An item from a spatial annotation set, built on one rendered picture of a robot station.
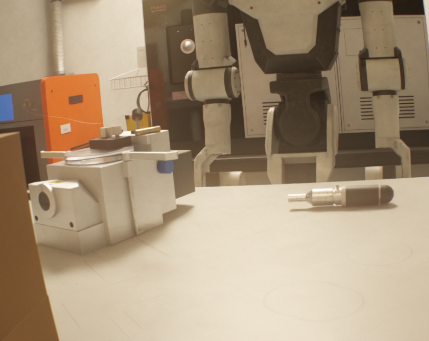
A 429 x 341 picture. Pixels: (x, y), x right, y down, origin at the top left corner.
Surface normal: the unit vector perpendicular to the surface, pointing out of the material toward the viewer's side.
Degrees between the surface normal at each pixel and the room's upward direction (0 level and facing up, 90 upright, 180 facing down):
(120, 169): 90
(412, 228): 0
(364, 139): 90
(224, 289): 0
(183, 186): 90
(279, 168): 66
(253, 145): 90
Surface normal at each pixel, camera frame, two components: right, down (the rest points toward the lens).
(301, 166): -0.30, 0.00
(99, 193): -0.55, 0.18
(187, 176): 0.83, 0.01
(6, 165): 0.99, -0.07
